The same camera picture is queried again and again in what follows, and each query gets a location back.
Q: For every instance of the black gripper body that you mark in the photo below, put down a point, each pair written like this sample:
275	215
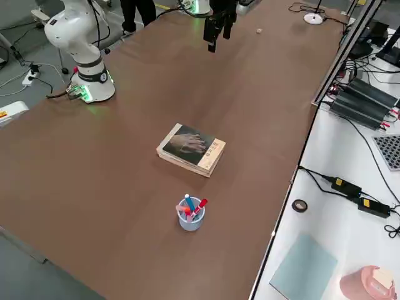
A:
223	7

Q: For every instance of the dark book with hands print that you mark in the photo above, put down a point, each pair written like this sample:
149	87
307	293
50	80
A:
190	143

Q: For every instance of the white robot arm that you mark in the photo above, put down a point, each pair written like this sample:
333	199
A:
200	6
78	37

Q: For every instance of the green and white book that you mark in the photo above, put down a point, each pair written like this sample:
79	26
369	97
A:
187	165

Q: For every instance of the person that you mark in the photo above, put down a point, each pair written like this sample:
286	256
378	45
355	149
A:
129	15

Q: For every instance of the circuit board with red light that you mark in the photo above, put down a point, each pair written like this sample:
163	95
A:
333	90

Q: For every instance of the black device box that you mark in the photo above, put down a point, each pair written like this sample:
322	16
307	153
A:
359	111

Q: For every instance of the dark finned power supply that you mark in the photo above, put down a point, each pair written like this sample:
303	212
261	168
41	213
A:
373	92

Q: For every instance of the black monitor stand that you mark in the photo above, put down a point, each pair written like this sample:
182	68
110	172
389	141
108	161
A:
390	50

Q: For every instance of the blue pen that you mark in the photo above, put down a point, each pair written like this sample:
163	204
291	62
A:
189	201

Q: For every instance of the orange highlighter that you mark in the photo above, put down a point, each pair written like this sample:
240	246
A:
183	208

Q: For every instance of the pink highlighter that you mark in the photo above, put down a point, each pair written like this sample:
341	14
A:
192	216

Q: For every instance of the white power strip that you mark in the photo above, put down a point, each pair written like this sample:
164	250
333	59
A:
29	78

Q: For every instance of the clear plastic pen cup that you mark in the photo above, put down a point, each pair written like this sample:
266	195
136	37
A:
190	223

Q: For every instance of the black tape roll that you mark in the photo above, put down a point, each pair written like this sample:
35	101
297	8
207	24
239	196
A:
299	205

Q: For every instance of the black power adapter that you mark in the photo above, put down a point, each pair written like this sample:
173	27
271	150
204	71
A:
345	186
373	207

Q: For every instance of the grey perforated board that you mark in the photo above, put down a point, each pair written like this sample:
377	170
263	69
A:
389	151

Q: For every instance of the white robot controller box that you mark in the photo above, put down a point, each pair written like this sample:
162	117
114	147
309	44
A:
12	114

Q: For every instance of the grey blue pad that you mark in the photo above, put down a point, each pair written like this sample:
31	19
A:
303	265

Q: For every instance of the pink plastic container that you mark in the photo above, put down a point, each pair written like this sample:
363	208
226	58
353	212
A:
365	282

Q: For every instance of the grey metal post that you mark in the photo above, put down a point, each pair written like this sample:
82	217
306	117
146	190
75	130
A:
343	53

